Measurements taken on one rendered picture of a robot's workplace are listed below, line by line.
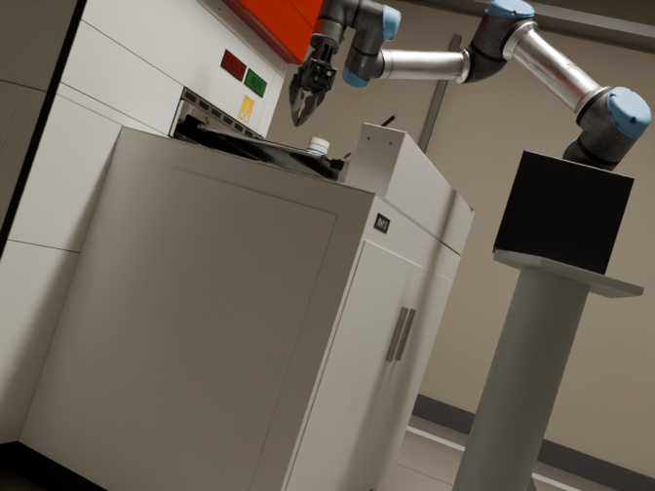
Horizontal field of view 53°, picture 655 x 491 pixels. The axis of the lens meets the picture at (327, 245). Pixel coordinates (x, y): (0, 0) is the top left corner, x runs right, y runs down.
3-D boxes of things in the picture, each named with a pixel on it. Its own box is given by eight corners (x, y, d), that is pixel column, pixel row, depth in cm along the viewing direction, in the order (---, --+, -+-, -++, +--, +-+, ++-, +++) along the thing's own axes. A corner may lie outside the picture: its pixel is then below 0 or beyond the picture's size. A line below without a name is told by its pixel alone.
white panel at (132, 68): (47, 91, 129) (110, -99, 130) (243, 183, 205) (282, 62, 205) (57, 94, 128) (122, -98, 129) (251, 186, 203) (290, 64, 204)
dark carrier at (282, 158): (202, 129, 166) (203, 126, 166) (262, 163, 198) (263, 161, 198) (321, 158, 153) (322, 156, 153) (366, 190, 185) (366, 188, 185)
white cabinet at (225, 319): (5, 476, 144) (120, 126, 146) (223, 426, 233) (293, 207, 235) (247, 620, 120) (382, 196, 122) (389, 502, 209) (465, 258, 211)
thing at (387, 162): (341, 187, 132) (363, 122, 132) (407, 231, 183) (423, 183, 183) (384, 199, 128) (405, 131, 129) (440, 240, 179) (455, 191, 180)
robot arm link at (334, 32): (311, 23, 161) (340, 37, 164) (305, 41, 161) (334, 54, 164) (322, 16, 154) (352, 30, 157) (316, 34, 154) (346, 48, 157)
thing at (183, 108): (167, 134, 162) (178, 98, 162) (250, 176, 203) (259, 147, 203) (173, 136, 162) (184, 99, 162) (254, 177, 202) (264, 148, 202)
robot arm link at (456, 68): (480, 71, 195) (332, 67, 175) (496, 39, 188) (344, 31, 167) (498, 94, 189) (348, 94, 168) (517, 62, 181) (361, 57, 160)
